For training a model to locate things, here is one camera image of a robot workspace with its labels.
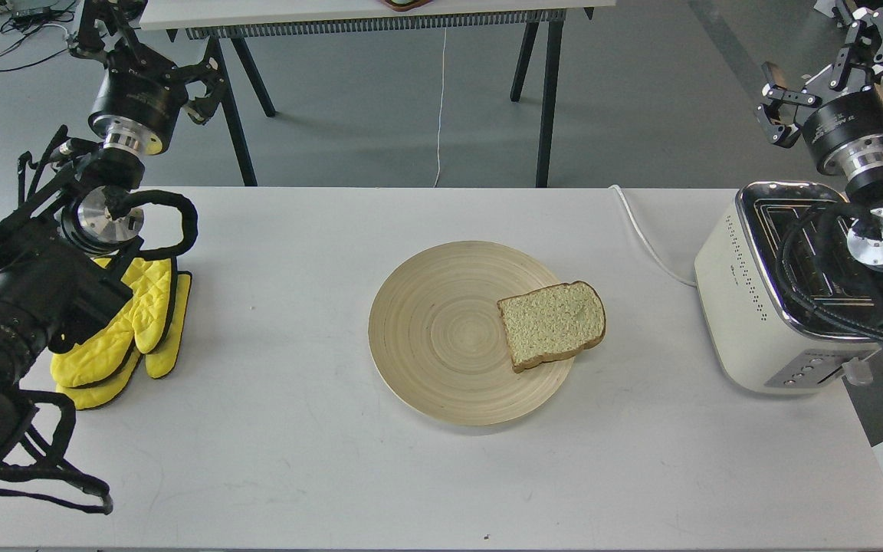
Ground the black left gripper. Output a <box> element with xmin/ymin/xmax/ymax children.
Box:
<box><xmin>69</xmin><ymin>1</ymin><xmax>228</xmax><ymax>155</ymax></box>

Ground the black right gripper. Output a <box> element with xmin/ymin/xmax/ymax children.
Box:
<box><xmin>756</xmin><ymin>6</ymin><xmax>883</xmax><ymax>177</ymax></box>

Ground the slice of bread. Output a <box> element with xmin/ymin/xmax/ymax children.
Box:
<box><xmin>497</xmin><ymin>281</ymin><xmax>607</xmax><ymax>373</ymax></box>

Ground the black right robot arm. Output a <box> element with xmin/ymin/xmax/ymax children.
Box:
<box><xmin>756</xmin><ymin>1</ymin><xmax>883</xmax><ymax>350</ymax></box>

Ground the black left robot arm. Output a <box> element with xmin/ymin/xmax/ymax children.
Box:
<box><xmin>0</xmin><ymin>1</ymin><xmax>228</xmax><ymax>514</ymax></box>

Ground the cream white toaster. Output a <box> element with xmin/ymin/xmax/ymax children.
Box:
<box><xmin>694</xmin><ymin>182</ymin><xmax>879</xmax><ymax>396</ymax></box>

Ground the background table with black legs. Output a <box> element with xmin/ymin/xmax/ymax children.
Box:
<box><xmin>140</xmin><ymin>1</ymin><xmax>617</xmax><ymax>188</ymax></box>

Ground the upper yellow oven mitt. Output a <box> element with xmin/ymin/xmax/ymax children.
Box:
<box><xmin>50</xmin><ymin>258</ymin><xmax>178</xmax><ymax>390</ymax></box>

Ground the yellow oven mitt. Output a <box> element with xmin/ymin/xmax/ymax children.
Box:
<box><xmin>50</xmin><ymin>271</ymin><xmax>192</xmax><ymax>411</ymax></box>
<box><xmin>50</xmin><ymin>258</ymin><xmax>178</xmax><ymax>390</ymax></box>

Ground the lower yellow oven mitt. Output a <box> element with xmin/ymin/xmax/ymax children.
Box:
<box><xmin>50</xmin><ymin>271</ymin><xmax>192</xmax><ymax>411</ymax></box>

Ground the round bamboo plate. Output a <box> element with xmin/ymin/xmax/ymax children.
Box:
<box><xmin>368</xmin><ymin>241</ymin><xmax>573</xmax><ymax>426</ymax></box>

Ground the white toaster power cord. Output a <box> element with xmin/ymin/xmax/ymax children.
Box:
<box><xmin>609</xmin><ymin>185</ymin><xmax>698</xmax><ymax>288</ymax></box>

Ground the white hanging cable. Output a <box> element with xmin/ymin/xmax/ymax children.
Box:
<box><xmin>433</xmin><ymin>28</ymin><xmax>448</xmax><ymax>189</ymax></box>

